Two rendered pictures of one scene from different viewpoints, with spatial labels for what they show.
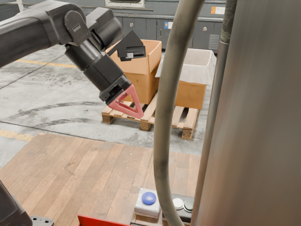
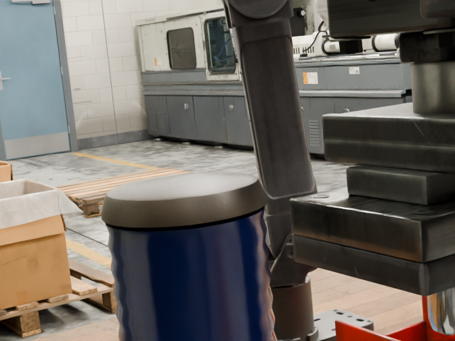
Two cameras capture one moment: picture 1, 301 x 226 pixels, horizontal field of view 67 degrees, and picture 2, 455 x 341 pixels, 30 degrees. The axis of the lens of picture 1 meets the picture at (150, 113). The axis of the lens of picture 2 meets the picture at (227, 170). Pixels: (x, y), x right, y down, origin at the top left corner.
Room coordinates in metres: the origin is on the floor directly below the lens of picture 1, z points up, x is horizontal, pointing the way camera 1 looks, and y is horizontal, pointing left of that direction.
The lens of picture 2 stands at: (-0.38, -0.29, 1.23)
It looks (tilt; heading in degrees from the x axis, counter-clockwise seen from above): 8 degrees down; 46
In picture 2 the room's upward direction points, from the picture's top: 5 degrees counter-clockwise
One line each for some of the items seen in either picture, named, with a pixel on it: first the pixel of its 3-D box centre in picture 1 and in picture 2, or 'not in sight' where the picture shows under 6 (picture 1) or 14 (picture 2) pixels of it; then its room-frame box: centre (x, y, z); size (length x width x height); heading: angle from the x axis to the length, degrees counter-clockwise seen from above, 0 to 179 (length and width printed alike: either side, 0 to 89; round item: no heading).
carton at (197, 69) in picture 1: (187, 76); not in sight; (2.48, -0.43, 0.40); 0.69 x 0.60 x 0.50; 163
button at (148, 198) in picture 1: (148, 199); not in sight; (0.40, 0.00, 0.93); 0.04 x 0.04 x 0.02
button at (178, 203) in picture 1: (177, 204); not in sight; (0.39, -0.07, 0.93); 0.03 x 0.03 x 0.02
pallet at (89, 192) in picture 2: not in sight; (130, 190); (4.06, 5.48, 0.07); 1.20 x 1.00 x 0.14; 166
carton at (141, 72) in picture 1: (134, 69); not in sight; (2.59, 0.19, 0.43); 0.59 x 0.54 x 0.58; 164
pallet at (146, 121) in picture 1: (160, 98); not in sight; (2.53, -0.12, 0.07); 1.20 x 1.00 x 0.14; 162
